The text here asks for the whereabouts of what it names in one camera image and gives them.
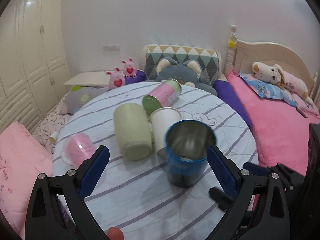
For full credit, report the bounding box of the pink can with green lid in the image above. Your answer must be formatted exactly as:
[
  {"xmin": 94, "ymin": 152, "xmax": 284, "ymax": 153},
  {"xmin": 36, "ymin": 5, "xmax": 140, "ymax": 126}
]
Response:
[{"xmin": 142, "ymin": 79, "xmax": 182, "ymax": 115}]

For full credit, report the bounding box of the diamond patterned cushion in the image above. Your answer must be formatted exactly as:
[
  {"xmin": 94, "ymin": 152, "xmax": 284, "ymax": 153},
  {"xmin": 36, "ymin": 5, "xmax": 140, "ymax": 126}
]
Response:
[{"xmin": 139, "ymin": 44, "xmax": 221, "ymax": 86}]

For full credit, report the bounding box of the white paper cup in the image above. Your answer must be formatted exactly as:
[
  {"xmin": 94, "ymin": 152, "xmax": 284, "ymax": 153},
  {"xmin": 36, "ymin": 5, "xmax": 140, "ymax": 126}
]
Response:
[{"xmin": 150, "ymin": 107, "xmax": 182, "ymax": 160}]

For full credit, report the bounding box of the cream wooden bed headboard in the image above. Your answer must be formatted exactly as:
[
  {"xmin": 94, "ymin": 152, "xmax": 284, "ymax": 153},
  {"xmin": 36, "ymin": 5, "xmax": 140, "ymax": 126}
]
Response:
[{"xmin": 222, "ymin": 25, "xmax": 319, "ymax": 104}]

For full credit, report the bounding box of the grey bear plush cushion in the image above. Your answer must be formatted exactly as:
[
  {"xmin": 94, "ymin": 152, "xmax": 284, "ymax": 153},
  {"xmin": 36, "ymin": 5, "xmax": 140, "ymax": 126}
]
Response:
[{"xmin": 155, "ymin": 57, "xmax": 218, "ymax": 96}]

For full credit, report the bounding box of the white bedside table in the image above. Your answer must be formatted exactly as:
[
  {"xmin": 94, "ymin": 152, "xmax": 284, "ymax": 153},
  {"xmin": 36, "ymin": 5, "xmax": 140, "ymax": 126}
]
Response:
[{"xmin": 63, "ymin": 72, "xmax": 111, "ymax": 87}]

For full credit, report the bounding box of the fingertip at bottom edge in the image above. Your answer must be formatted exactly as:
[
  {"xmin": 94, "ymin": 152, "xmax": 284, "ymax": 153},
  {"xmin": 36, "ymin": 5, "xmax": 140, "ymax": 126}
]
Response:
[{"xmin": 106, "ymin": 227, "xmax": 124, "ymax": 240}]

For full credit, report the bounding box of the light green cup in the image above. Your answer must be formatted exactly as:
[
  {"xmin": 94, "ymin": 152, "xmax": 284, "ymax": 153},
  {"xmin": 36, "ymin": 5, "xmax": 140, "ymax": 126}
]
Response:
[{"xmin": 113, "ymin": 103, "xmax": 152, "ymax": 160}]

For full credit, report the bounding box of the left pink pig plush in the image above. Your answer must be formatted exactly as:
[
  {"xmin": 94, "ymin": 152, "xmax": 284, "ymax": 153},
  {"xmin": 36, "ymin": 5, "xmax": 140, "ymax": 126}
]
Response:
[{"xmin": 105, "ymin": 67, "xmax": 125, "ymax": 89}]

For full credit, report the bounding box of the right pink pig plush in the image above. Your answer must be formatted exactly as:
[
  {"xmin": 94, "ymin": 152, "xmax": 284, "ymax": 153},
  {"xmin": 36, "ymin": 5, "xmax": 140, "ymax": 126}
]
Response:
[{"xmin": 122, "ymin": 57, "xmax": 137, "ymax": 79}]

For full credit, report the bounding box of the grey flower cushion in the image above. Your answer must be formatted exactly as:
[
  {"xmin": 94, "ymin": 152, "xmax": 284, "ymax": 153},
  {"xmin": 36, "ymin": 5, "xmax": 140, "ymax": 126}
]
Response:
[{"xmin": 61, "ymin": 86, "xmax": 110, "ymax": 115}]

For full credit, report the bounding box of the blue cartoon pillow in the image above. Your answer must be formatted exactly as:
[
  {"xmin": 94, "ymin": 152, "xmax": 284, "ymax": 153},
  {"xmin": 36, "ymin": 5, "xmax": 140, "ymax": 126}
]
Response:
[{"xmin": 239, "ymin": 72, "xmax": 297, "ymax": 107}]

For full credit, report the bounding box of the heart patterned sheet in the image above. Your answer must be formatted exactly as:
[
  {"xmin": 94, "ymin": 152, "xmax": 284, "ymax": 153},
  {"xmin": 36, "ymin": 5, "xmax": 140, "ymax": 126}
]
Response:
[{"xmin": 31, "ymin": 94, "xmax": 71, "ymax": 154}]

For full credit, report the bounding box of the pink plastic cup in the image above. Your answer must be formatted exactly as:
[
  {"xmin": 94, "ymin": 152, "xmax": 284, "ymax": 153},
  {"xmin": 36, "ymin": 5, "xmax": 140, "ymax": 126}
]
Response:
[{"xmin": 65, "ymin": 133, "xmax": 96, "ymax": 168}]

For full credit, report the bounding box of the striped light blue tablecloth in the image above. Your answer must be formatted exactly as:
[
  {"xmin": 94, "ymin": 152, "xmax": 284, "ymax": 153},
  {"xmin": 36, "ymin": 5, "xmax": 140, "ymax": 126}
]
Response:
[{"xmin": 53, "ymin": 82, "xmax": 258, "ymax": 239}]

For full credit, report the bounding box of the purple pillow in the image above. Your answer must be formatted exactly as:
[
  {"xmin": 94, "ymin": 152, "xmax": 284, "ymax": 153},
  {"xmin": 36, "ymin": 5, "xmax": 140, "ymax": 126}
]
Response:
[{"xmin": 213, "ymin": 80, "xmax": 251, "ymax": 129}]

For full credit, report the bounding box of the blue and black metal cup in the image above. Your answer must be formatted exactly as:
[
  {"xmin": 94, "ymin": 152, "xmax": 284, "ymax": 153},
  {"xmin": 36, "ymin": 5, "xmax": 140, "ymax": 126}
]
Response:
[{"xmin": 165, "ymin": 120, "xmax": 216, "ymax": 187}]

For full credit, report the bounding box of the cream dog plush toy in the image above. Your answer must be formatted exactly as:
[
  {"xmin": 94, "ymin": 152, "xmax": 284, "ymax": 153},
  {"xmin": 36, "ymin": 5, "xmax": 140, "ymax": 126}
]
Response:
[{"xmin": 252, "ymin": 62, "xmax": 313, "ymax": 105}]

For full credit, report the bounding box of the pink blanket on bed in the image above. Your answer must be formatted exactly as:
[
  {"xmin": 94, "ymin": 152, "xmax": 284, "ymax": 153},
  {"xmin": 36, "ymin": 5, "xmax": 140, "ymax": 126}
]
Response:
[{"xmin": 226, "ymin": 72, "xmax": 319, "ymax": 176}]

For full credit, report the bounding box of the small white bottle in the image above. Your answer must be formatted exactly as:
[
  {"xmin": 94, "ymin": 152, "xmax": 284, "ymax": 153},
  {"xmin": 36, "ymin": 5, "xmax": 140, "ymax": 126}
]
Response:
[{"xmin": 49, "ymin": 131, "xmax": 59, "ymax": 144}]

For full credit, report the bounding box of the cream wardrobe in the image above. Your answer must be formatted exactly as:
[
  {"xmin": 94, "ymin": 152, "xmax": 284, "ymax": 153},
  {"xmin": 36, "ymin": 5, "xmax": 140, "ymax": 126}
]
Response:
[{"xmin": 1, "ymin": 0, "xmax": 70, "ymax": 132}]

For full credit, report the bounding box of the pink pig plush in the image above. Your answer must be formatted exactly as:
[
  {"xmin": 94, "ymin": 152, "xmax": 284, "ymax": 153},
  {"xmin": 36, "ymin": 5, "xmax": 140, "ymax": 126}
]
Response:
[
  {"xmin": 122, "ymin": 57, "xmax": 137, "ymax": 79},
  {"xmin": 105, "ymin": 67, "xmax": 125, "ymax": 89}
]

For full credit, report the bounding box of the pink quilt at left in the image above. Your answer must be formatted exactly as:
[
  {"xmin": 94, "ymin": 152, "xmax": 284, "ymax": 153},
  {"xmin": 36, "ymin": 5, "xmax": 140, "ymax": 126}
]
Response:
[{"xmin": 1, "ymin": 122, "xmax": 53, "ymax": 234}]

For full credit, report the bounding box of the white wall socket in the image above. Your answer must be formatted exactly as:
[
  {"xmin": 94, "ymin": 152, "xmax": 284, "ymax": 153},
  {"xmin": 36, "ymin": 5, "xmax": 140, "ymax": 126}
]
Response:
[{"xmin": 103, "ymin": 44, "xmax": 120, "ymax": 52}]

